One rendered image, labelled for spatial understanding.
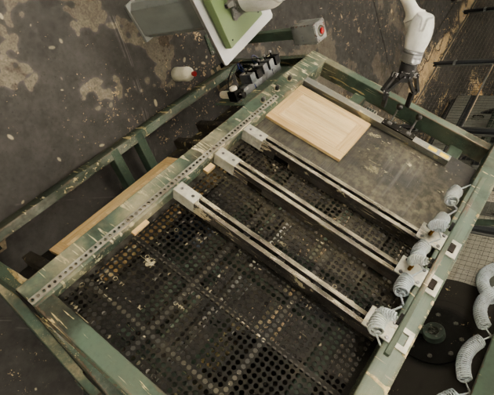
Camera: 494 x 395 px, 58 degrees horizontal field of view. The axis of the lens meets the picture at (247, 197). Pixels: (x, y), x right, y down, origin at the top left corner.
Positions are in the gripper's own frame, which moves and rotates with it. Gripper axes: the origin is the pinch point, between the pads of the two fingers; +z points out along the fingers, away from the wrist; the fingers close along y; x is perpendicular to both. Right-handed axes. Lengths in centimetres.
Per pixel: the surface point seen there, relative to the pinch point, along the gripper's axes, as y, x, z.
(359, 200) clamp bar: -18.0, -19.8, 40.7
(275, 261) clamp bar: -67, -42, 53
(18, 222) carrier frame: -177, 33, 81
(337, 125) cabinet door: -6.7, 34.3, 27.3
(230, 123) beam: -68, 40, 28
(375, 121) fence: 16.0, 32.2, 23.4
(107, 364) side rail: -136, -67, 71
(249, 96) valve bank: -52, 61, 21
